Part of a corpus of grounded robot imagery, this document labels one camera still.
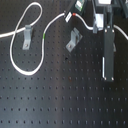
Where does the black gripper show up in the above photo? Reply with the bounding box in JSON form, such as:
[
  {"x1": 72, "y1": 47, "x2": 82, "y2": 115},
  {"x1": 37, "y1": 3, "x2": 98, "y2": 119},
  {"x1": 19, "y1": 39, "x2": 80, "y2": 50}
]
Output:
[{"x1": 64, "y1": 0, "x2": 128, "y2": 35}]

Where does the white cable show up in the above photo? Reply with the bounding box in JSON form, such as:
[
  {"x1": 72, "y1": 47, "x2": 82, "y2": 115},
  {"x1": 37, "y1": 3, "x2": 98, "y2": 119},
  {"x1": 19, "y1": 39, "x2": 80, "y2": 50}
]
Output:
[
  {"x1": 71, "y1": 13, "x2": 128, "y2": 40},
  {"x1": 0, "y1": 2, "x2": 73, "y2": 76}
]

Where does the right grey cable clip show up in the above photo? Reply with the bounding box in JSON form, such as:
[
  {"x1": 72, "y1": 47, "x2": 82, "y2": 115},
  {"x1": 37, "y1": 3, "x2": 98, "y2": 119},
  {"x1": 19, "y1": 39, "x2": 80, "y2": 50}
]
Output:
[{"x1": 66, "y1": 28, "x2": 82, "y2": 52}]

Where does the grey cable clip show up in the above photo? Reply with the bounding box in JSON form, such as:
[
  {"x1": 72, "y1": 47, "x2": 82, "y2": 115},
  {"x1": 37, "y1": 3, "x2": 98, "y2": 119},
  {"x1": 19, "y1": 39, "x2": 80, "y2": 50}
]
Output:
[
  {"x1": 66, "y1": 28, "x2": 82, "y2": 52},
  {"x1": 22, "y1": 25, "x2": 33, "y2": 50}
]

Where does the left grey cable clip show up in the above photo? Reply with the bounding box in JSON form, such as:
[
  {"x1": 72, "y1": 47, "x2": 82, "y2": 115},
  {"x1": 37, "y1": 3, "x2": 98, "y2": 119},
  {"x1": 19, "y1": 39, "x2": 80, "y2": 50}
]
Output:
[{"x1": 22, "y1": 25, "x2": 33, "y2": 50}]

